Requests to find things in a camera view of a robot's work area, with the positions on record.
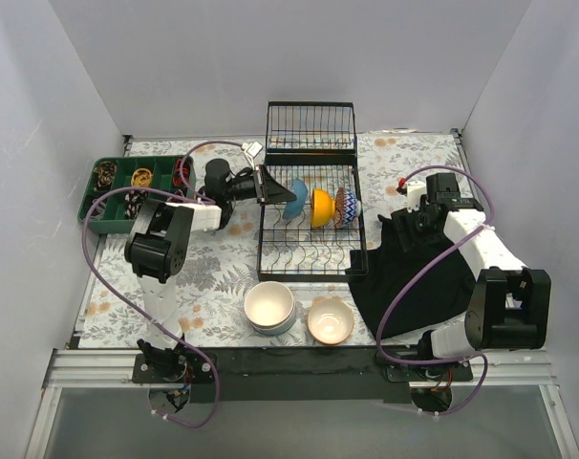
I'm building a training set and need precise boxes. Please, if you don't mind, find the yellow bowl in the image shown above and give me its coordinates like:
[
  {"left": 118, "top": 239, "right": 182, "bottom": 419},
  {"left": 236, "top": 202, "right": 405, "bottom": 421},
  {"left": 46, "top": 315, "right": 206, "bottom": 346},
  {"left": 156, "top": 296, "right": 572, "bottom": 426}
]
[{"left": 311, "top": 188, "right": 335, "bottom": 229}]

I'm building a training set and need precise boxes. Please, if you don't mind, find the blue zigzag patterned bowl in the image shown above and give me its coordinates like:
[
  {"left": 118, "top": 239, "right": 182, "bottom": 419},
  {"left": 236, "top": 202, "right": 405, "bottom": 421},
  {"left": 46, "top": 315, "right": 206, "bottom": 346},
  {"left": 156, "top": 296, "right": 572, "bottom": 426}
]
[{"left": 333, "top": 186, "right": 362, "bottom": 230}]

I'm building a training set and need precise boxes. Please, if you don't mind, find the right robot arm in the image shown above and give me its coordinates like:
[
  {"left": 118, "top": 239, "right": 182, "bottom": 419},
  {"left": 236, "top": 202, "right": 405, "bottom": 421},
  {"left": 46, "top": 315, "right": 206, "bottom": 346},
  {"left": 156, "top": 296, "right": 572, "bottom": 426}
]
[{"left": 341, "top": 165, "right": 551, "bottom": 381}]

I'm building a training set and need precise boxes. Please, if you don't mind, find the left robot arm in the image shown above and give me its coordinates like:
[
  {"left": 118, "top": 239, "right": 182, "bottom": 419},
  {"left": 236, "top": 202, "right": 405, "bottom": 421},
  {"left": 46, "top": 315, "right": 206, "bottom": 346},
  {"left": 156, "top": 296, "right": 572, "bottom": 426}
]
[{"left": 124, "top": 159, "right": 308, "bottom": 383}]

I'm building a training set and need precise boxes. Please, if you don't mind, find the black cloth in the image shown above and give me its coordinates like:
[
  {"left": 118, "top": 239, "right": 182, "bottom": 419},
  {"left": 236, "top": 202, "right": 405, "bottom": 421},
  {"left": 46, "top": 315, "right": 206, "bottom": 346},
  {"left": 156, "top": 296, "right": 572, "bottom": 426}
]
[{"left": 349, "top": 215, "right": 475, "bottom": 339}]

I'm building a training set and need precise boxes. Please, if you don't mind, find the orange navy rolled tie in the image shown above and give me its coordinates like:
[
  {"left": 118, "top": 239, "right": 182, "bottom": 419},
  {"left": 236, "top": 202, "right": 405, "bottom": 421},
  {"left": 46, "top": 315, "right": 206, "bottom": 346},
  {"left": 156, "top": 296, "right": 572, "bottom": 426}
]
[{"left": 172, "top": 157, "right": 193, "bottom": 188}]

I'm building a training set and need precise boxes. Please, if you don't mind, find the floral table cloth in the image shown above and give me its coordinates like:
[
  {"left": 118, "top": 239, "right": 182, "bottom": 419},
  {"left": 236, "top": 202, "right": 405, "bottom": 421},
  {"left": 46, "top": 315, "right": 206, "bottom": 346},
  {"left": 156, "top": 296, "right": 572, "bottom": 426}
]
[{"left": 76, "top": 133, "right": 462, "bottom": 349}]

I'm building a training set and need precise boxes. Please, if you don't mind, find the yellow patterned rolled tie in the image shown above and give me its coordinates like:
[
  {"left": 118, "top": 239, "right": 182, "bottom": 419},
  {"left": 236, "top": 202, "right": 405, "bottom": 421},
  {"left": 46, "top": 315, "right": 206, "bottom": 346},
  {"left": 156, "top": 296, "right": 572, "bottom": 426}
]
[{"left": 131, "top": 167, "right": 153, "bottom": 187}]

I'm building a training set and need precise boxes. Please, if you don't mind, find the floral black rolled tie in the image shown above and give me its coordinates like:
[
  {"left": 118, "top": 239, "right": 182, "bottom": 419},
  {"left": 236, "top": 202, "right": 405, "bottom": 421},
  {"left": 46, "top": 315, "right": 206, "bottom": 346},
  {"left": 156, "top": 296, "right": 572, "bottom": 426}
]
[{"left": 124, "top": 190, "right": 148, "bottom": 220}]

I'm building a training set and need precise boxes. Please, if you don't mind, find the orange rimmed white bowl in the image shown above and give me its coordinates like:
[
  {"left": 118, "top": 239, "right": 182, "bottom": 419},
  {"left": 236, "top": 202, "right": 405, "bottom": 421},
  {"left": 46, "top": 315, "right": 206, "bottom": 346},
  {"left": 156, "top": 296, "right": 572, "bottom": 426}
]
[{"left": 307, "top": 298, "right": 354, "bottom": 345}]

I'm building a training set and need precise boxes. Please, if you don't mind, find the green plastic organizer tray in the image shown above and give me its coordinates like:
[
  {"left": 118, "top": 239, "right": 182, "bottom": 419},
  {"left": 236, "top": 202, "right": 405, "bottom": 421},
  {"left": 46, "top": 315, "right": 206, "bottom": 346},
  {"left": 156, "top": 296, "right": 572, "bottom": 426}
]
[{"left": 77, "top": 155, "right": 196, "bottom": 234}]

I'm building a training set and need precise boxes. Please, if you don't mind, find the light blue bowl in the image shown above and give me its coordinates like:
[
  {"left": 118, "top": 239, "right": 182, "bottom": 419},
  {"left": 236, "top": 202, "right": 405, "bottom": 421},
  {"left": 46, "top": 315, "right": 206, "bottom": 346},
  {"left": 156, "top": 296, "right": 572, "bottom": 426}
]
[{"left": 251, "top": 308, "right": 296, "bottom": 336}]

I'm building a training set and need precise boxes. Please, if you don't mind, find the brown patterned rolled tie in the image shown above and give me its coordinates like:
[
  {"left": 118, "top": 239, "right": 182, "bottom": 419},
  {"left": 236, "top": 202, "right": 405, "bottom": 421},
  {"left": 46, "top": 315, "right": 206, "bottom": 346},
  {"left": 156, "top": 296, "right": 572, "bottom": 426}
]
[{"left": 94, "top": 161, "right": 118, "bottom": 191}]

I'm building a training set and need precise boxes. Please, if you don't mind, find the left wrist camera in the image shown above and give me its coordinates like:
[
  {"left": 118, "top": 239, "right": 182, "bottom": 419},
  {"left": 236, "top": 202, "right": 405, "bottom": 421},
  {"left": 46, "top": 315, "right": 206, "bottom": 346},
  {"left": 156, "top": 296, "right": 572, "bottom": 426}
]
[{"left": 241, "top": 141, "right": 264, "bottom": 159}]

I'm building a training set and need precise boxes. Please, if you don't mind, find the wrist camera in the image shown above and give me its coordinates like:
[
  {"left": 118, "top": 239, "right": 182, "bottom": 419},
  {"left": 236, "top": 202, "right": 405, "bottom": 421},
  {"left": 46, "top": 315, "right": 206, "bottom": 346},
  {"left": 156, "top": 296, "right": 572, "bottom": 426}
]
[
  {"left": 397, "top": 178, "right": 427, "bottom": 213},
  {"left": 241, "top": 141, "right": 264, "bottom": 159}
]

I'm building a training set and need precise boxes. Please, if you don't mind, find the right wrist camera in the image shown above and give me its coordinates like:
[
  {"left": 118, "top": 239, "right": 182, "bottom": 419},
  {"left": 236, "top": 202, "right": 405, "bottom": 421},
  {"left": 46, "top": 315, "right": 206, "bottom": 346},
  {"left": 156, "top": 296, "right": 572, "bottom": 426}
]
[{"left": 397, "top": 178, "right": 427, "bottom": 213}]

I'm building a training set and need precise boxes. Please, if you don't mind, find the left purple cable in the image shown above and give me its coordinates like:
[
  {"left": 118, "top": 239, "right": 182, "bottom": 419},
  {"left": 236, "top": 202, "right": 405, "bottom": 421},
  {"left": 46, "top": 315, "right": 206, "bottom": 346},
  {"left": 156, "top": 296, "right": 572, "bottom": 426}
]
[{"left": 82, "top": 139, "right": 252, "bottom": 429}]

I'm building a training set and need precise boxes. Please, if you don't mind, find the purple cable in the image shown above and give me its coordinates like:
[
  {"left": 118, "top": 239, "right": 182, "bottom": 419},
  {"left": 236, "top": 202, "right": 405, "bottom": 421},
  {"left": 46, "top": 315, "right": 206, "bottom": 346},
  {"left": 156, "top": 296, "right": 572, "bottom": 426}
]
[
  {"left": 82, "top": 139, "right": 252, "bottom": 429},
  {"left": 375, "top": 165, "right": 495, "bottom": 418}
]

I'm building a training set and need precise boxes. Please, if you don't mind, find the black wire dish rack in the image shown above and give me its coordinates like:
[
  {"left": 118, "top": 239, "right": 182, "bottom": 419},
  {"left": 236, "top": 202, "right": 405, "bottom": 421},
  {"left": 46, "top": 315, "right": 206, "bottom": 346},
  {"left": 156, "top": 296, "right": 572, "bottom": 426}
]
[{"left": 257, "top": 101, "right": 368, "bottom": 282}]

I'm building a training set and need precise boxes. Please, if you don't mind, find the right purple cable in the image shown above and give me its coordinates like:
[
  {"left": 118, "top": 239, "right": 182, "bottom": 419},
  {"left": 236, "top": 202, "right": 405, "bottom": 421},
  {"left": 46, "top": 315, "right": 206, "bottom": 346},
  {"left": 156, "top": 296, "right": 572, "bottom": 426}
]
[{"left": 375, "top": 165, "right": 495, "bottom": 418}]

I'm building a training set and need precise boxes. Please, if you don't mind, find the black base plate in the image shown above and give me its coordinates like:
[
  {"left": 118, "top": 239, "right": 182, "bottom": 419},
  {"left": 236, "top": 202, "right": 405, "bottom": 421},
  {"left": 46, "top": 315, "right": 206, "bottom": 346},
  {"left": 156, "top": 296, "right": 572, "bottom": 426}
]
[{"left": 132, "top": 345, "right": 473, "bottom": 404}]

